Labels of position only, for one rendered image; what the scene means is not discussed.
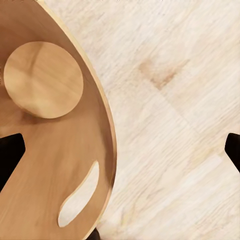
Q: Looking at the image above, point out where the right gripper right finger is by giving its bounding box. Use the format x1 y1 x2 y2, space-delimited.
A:
225 133 240 172

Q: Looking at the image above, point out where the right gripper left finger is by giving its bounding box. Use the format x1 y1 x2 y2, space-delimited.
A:
0 133 26 192

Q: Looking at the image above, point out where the trash can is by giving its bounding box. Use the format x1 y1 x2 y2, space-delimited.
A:
0 0 118 240

